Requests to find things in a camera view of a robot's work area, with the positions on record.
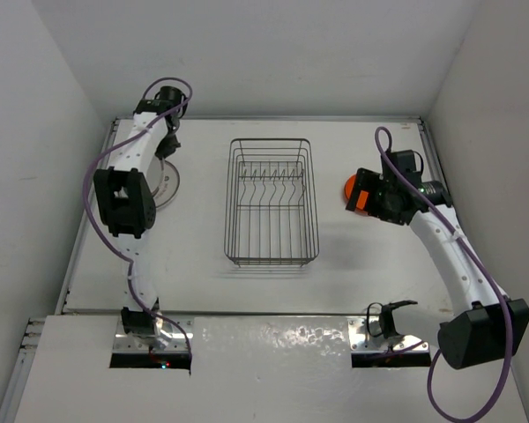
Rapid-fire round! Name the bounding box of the wire dish rack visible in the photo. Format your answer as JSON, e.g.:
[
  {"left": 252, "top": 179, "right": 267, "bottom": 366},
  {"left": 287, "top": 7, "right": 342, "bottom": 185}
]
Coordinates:
[{"left": 224, "top": 137, "right": 320, "bottom": 267}]

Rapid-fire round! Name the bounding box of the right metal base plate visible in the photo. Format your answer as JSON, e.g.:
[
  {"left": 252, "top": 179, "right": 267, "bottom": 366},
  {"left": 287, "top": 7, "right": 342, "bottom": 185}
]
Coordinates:
[{"left": 347, "top": 315, "right": 430, "bottom": 355}]

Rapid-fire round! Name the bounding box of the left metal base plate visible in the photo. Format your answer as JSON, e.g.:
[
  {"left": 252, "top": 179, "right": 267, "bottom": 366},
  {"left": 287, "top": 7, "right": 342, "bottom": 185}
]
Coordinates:
[{"left": 112, "top": 315, "right": 194, "bottom": 354}]

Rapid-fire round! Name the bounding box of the orange plate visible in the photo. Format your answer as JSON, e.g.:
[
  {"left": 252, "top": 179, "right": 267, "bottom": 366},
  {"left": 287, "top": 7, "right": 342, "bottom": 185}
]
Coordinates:
[{"left": 343, "top": 174, "right": 374, "bottom": 216}]

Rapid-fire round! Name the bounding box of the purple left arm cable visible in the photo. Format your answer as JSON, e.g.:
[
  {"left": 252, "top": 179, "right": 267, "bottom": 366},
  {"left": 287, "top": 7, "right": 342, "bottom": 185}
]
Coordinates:
[{"left": 82, "top": 78, "right": 194, "bottom": 364}]

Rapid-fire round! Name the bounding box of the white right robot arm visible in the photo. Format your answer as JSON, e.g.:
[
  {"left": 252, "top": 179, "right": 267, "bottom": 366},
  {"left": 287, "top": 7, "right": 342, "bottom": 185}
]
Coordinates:
[{"left": 344, "top": 150, "right": 529, "bottom": 369}]

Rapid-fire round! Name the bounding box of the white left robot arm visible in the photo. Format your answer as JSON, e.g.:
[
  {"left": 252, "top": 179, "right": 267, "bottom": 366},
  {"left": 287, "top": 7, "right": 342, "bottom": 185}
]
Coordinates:
[{"left": 93, "top": 85, "right": 188, "bottom": 342}]

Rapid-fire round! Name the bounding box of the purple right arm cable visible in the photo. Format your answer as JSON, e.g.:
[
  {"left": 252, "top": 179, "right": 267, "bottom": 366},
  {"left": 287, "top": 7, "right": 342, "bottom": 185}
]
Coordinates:
[{"left": 374, "top": 126, "right": 511, "bottom": 420}]

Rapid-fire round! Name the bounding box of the dark rimmed white plate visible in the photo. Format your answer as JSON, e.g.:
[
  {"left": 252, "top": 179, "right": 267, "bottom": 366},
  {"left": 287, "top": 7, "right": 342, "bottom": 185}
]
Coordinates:
[{"left": 146, "top": 158, "right": 181, "bottom": 210}]

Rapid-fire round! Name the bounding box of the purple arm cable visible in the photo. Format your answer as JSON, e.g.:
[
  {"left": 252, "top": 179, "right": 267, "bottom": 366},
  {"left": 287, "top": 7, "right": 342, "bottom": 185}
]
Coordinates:
[
  {"left": 82, "top": 78, "right": 194, "bottom": 364},
  {"left": 374, "top": 126, "right": 511, "bottom": 420}
]

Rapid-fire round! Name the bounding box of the metal base plate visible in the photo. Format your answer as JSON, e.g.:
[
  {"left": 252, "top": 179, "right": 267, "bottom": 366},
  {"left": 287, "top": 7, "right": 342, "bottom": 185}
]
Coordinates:
[
  {"left": 112, "top": 315, "right": 194, "bottom": 354},
  {"left": 347, "top": 315, "right": 430, "bottom": 355}
]

